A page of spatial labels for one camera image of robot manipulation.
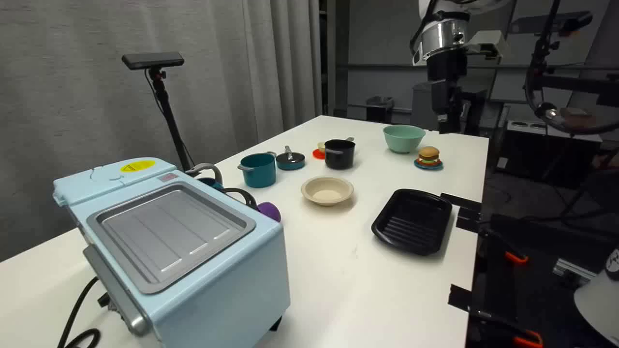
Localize orange black lower clamp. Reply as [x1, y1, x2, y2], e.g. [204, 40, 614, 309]
[448, 283, 544, 348]

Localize orange red toy piece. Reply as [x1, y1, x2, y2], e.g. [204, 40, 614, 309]
[312, 144, 326, 160]

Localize teal toy pot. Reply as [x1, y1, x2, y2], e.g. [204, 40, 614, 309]
[239, 152, 277, 187]

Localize cream white plate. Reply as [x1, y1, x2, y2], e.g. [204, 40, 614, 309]
[303, 175, 355, 206]

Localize black camera on stand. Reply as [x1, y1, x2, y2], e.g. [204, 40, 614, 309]
[123, 51, 192, 169]

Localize black grill tray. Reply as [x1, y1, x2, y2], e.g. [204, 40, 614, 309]
[372, 189, 453, 254]

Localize orange black table clamp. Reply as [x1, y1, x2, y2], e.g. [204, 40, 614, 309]
[442, 193, 531, 264]

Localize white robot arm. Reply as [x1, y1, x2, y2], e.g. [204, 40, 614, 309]
[411, 0, 508, 135]

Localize mint green bowl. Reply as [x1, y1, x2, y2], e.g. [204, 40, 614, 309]
[384, 125, 426, 154]

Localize black toy pot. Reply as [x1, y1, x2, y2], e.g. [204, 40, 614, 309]
[326, 138, 357, 169]

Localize light blue toaster oven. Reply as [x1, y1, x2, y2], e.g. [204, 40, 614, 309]
[53, 156, 291, 348]

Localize black power cable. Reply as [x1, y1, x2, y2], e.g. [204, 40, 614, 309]
[57, 276, 103, 348]

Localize purple toy object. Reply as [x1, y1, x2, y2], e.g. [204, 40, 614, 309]
[258, 200, 281, 222]

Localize toy hamburger on plate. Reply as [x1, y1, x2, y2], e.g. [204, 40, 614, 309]
[415, 146, 444, 169]

